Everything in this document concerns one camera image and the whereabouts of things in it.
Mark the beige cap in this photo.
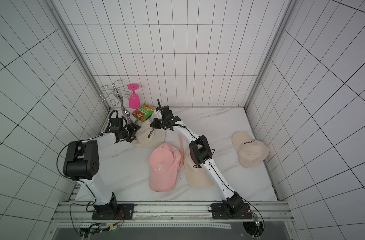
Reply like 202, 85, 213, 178
183, 148, 213, 188
231, 131, 270, 168
132, 119, 166, 149

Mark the pink cap back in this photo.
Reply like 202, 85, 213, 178
149, 143, 183, 192

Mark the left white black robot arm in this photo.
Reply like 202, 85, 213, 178
63, 109, 140, 220

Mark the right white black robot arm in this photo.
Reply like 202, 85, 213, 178
151, 106, 253, 220

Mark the green orange snack packet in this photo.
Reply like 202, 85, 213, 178
132, 104, 155, 122

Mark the pink plastic goblet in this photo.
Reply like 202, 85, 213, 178
128, 84, 141, 110

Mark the silver wine glass rack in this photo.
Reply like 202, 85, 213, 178
98, 79, 134, 123

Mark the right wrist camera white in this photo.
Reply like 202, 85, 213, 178
154, 110, 163, 119

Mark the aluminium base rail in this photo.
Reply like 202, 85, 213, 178
51, 202, 294, 230

